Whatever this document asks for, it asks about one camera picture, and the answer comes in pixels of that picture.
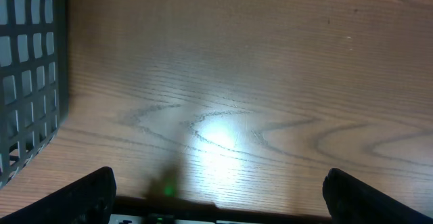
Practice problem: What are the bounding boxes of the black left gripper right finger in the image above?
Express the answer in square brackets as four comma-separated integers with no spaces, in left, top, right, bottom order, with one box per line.
[322,168,432,224]

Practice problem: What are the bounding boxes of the grey plastic mesh basket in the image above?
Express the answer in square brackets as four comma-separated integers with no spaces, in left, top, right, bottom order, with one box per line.
[1,0,68,187]

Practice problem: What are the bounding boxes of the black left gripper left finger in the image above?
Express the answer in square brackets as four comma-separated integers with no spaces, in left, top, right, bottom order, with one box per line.
[1,166,116,224]

